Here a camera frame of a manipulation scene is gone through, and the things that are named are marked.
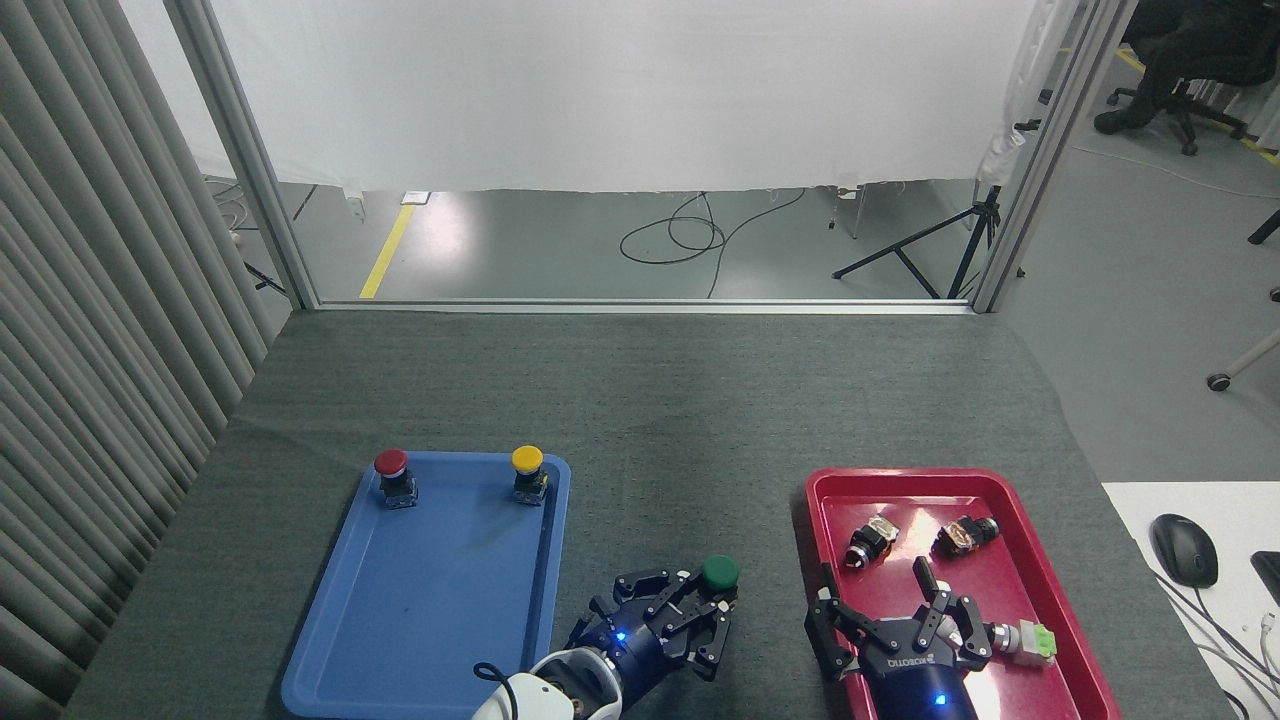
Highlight silver frame post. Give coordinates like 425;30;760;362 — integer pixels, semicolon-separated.
971;0;1142;315
164;0;322;311

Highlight dark grey table cloth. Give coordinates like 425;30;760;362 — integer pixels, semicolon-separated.
60;309;1237;720

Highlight grey vertical blinds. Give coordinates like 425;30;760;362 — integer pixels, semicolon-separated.
0;0;273;720

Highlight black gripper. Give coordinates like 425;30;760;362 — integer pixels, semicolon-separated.
804;555;994;720
566;566;741;696

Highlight silver frame rail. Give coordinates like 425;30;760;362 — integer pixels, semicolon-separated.
300;297;977;317

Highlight black office chair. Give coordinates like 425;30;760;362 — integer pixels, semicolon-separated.
1106;40;1280;158

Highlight yellow floor tape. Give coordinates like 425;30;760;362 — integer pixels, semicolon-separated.
358;204;417;300

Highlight black silver-ringed switch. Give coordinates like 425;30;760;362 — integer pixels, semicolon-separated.
845;516;900;571

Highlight black computer mouse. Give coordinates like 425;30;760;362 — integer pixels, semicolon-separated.
1149;513;1220;589

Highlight black knob switch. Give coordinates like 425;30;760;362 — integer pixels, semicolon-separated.
932;514;1002;560

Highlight blue plastic tray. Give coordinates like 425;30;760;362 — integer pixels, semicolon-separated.
280;450;573;720

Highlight grey desk cables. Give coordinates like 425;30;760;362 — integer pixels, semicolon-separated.
1148;568;1280;720

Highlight yellow push button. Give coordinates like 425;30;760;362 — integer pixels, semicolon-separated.
510;445;551;507

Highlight white caster leg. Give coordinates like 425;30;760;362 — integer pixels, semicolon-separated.
1206;330;1280;393

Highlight red plastic tray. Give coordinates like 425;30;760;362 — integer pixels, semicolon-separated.
805;467;1123;720

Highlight white green switch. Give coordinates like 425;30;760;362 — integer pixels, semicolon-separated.
986;619;1059;669

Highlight black tripod stand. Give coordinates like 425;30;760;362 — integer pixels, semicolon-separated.
832;184;1005;301

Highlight red push button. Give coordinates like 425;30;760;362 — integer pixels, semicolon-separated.
373;448;419;510

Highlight person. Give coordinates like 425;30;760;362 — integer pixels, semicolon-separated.
1092;0;1280;137

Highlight green push button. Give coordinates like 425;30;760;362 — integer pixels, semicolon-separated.
696;554;743;612

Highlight white backdrop screen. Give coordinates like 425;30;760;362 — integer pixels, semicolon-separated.
118;0;1089;198

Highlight white side table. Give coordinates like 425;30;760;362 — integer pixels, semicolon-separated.
1101;481;1280;720

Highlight black floor cable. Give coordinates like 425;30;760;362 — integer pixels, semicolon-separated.
618;188;808;300

